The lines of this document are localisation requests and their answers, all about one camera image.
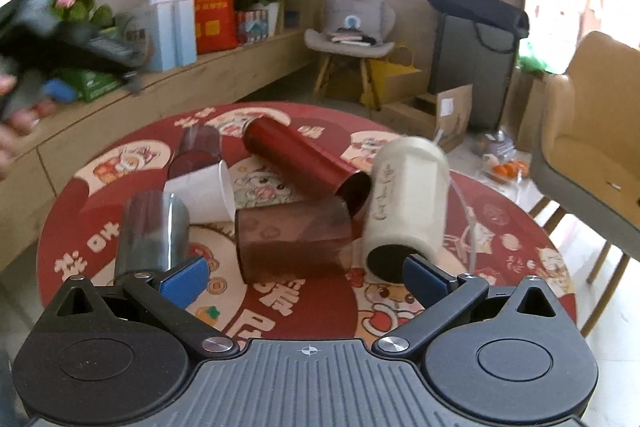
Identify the grey shell chair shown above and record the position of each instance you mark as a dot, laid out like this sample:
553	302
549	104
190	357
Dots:
348	43

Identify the light blue product box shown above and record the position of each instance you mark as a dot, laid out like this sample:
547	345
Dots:
165	33

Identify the person's left hand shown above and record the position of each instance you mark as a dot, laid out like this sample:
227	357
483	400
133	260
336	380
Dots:
21	123

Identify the grey black shopping bag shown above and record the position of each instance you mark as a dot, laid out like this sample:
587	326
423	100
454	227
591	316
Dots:
476	43

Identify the green product box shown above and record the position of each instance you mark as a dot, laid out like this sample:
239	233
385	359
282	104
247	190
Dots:
89	85

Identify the long wooden sideboard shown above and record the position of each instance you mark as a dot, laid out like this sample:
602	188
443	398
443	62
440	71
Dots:
62	143

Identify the red metal thermos bottle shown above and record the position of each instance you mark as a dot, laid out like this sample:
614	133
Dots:
309	167

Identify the grey printed cushion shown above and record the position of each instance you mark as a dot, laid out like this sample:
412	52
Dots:
364	15

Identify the grey-blue transparent cup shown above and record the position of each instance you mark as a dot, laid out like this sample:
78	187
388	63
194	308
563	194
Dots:
154	234

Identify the white paper cup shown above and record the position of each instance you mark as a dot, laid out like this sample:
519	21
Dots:
207	193

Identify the cardboard box on floor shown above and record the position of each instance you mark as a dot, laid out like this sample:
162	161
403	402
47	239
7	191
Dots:
442	117

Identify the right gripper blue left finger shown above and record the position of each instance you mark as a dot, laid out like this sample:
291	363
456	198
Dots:
166	295

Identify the yellow paper bag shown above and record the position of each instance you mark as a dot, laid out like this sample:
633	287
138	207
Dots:
390	79

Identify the cream coffee tumbler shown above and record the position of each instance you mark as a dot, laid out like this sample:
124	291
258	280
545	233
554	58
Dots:
408	206

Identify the smoky purple transparent cup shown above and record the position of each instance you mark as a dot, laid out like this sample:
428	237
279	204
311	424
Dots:
200	147

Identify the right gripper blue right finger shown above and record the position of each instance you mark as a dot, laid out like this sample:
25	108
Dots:
447	301

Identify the tan armchair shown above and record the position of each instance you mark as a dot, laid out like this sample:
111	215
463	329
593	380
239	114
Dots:
586	152

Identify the brown transparent cup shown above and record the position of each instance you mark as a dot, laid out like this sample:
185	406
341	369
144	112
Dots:
294	241

